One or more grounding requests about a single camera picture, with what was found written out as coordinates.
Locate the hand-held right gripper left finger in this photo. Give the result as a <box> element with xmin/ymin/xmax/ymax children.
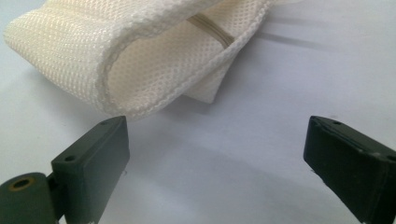
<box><xmin>50</xmin><ymin>115</ymin><xmax>131</xmax><ymax>224</ymax></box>

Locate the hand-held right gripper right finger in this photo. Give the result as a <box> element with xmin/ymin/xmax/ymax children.
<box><xmin>303</xmin><ymin>115</ymin><xmax>396</xmax><ymax>224</ymax></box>

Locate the white cloth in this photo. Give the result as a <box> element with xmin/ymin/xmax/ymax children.
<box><xmin>3</xmin><ymin>0</ymin><xmax>307</xmax><ymax>121</ymax></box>

